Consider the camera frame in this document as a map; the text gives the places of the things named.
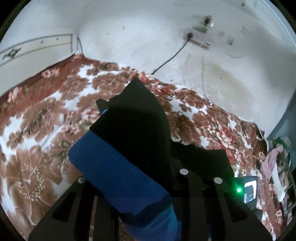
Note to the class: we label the floral brown bed blanket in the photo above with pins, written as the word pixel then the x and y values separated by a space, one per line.
pixel 42 118

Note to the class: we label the pink cloth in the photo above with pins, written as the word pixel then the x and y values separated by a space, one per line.
pixel 267 166

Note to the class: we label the blue black hooded jacket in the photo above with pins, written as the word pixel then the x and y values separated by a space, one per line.
pixel 128 155

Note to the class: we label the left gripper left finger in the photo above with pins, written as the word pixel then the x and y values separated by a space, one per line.
pixel 70 217

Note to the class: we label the white wall power strip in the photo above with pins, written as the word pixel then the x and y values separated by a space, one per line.
pixel 198 38

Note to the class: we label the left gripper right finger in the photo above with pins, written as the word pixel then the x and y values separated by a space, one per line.
pixel 208 208

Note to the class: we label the white headboard panel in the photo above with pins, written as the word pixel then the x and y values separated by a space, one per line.
pixel 27 58

